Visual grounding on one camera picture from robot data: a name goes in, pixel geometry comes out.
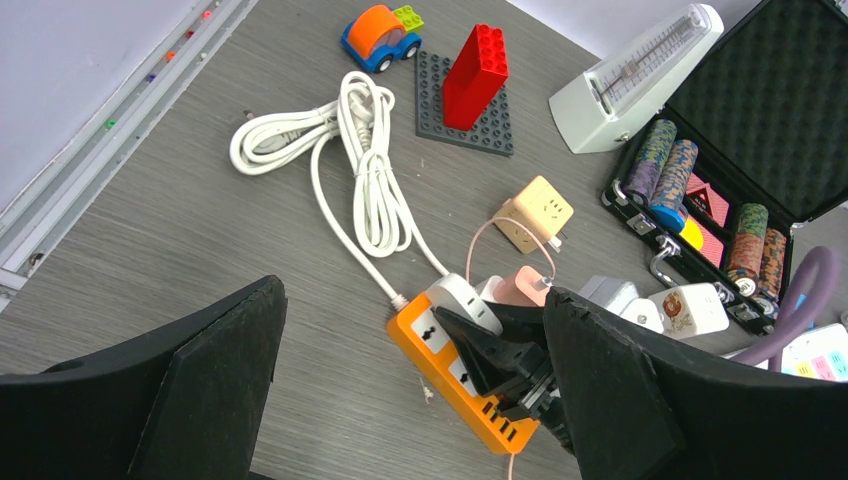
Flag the orange power strip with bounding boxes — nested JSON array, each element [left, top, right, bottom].
[[387, 293, 540, 455]]

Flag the white plug adapter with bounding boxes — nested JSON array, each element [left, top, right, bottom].
[[425, 273, 503, 336]]

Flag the white metronome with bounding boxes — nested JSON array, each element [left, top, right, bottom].
[[549, 3, 724, 154]]

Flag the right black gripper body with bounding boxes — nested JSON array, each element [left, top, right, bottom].
[[497, 364, 575, 454]]

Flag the white coiled power cord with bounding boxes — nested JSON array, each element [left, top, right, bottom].
[[229, 70, 452, 313]]

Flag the pink usb cable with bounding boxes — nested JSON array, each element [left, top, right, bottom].
[[464, 216, 558, 480]]

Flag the grey building baseplate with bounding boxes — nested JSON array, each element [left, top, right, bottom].
[[414, 50, 515, 157]]

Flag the toy car blocks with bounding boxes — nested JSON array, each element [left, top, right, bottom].
[[340, 4, 424, 74]]

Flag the white cube socket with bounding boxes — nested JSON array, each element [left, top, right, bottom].
[[648, 283, 730, 340]]

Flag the pink charger plug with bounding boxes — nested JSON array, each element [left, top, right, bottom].
[[493, 265, 551, 307]]

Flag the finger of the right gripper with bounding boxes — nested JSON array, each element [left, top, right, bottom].
[[486, 302, 547, 348], [434, 307, 551, 398]]

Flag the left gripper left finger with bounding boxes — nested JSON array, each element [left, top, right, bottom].
[[1, 275, 287, 479]]

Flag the red toy brick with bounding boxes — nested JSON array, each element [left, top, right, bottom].
[[442, 24, 509, 131]]

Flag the orange cube socket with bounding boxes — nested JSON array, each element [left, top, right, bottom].
[[494, 175, 574, 254]]

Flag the white power strip with usb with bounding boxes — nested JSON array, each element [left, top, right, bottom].
[[474, 275, 503, 303]]

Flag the black poker chip case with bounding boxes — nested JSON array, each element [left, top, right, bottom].
[[601, 0, 848, 336]]

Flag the white colourful power strip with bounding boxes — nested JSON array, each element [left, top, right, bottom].
[[781, 323, 847, 383]]

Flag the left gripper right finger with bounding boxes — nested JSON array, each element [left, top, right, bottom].
[[543, 287, 847, 479]]

